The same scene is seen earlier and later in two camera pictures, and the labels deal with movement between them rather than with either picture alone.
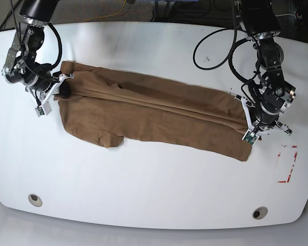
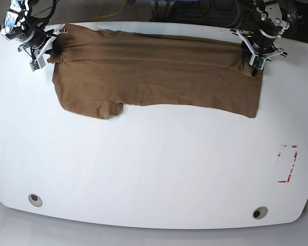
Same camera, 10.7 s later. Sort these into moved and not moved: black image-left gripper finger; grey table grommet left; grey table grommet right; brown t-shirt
Moved: black image-left gripper finger; brown t-shirt
Not moved: grey table grommet right; grey table grommet left
